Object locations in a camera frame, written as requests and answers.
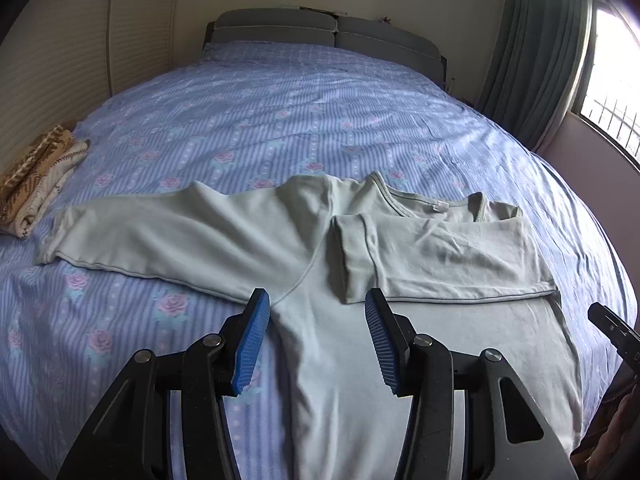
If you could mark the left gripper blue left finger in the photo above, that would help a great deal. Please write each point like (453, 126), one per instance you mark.
(127, 435)

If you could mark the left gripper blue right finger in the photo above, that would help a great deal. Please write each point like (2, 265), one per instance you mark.
(505, 433)

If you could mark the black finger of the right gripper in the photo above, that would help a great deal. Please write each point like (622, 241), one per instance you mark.
(622, 336)

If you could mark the light green long-sleeve shirt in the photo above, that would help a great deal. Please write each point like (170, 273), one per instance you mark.
(468, 273)

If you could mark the folded brown patterned clothes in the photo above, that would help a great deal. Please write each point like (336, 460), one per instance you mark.
(36, 177)

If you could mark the person's right hand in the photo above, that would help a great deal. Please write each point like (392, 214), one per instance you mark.
(612, 452)

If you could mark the window with metal grille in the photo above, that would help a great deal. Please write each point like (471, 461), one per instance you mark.
(607, 96)

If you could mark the teal green curtain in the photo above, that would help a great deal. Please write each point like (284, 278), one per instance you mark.
(533, 73)

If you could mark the blue floral striped bedsheet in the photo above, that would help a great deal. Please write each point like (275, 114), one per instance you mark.
(251, 116)

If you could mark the white louvered wardrobe doors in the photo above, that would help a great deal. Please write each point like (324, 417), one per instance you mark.
(61, 59)

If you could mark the grey padded headboard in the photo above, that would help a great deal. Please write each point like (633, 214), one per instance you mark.
(377, 39)

